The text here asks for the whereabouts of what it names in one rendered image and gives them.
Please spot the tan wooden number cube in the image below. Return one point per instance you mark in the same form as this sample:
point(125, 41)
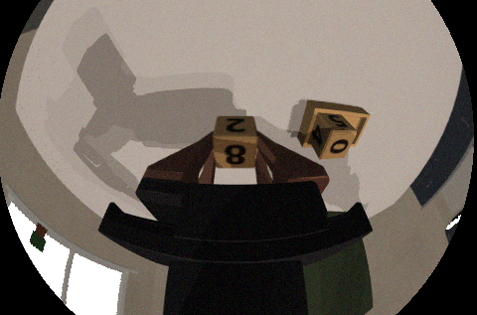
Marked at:
point(235, 142)
point(331, 136)

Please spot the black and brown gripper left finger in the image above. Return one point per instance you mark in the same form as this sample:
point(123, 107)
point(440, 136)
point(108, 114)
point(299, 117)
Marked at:
point(185, 165)

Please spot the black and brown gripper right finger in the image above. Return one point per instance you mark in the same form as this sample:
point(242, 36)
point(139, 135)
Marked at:
point(286, 165)

